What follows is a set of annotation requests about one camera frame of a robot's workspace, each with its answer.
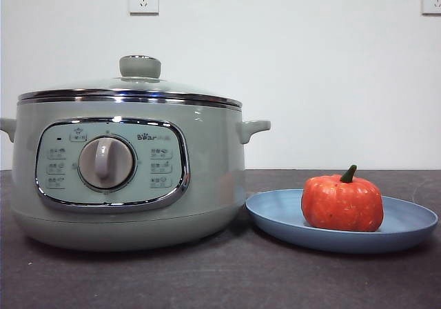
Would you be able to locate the blue round plate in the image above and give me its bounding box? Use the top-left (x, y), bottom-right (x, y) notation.
top-left (245, 188), bottom-right (440, 255)

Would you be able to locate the glass lid with green knob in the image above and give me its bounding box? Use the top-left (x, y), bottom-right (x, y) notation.
top-left (17, 54), bottom-right (243, 110)

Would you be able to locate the pale green electric steamer pot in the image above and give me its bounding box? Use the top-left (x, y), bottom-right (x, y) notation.
top-left (0, 97), bottom-right (271, 253)

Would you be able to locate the small orange pumpkin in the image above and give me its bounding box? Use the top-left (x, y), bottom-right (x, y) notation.
top-left (300, 164), bottom-right (385, 232)

